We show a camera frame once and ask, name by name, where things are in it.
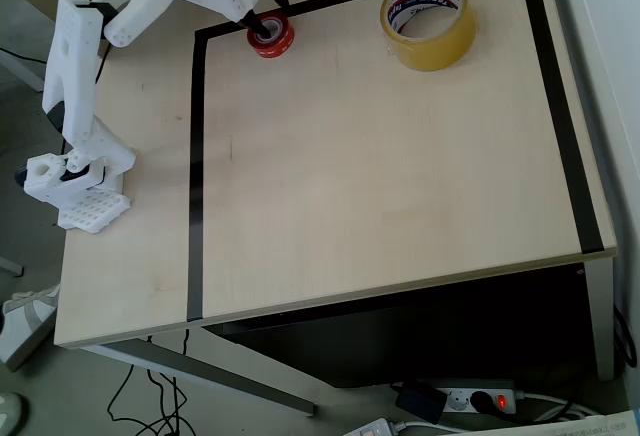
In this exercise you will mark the white switch box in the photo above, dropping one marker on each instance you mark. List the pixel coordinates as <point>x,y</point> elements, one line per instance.
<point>370,428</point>

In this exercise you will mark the white grey sneaker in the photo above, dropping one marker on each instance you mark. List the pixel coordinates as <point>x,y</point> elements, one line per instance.
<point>25,321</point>

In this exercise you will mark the grey slanted table leg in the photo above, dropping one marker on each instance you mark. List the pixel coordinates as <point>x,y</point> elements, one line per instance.
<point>225,373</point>

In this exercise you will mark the black power adapter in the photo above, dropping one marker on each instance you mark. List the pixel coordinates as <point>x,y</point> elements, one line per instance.
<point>419,401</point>

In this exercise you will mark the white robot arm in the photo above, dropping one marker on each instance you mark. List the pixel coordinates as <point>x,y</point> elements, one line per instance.
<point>70,71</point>

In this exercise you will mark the white shoe toe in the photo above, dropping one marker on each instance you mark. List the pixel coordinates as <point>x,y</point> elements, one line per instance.
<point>10,413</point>

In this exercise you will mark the yellow packing tape roll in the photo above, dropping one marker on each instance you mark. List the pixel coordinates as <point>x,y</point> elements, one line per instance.
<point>435,53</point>

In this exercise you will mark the black round plug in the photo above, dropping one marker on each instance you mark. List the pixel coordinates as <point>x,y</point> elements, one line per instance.
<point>481,401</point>

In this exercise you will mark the white printed paper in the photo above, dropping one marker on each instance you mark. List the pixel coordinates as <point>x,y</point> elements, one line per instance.
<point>575,426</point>

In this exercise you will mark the white power strip red switch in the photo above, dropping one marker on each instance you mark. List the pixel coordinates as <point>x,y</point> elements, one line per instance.
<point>457,401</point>

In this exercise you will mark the grey metal bar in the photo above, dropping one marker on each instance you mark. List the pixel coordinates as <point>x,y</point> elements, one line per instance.
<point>11,266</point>

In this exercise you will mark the red tape roll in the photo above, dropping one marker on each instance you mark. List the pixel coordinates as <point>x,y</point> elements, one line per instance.
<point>275,46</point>

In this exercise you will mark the white grid base plate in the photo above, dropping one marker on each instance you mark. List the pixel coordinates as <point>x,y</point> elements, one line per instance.
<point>92,211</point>

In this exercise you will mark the grey upright table leg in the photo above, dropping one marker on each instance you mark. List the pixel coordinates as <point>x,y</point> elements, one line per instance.
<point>602,321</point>

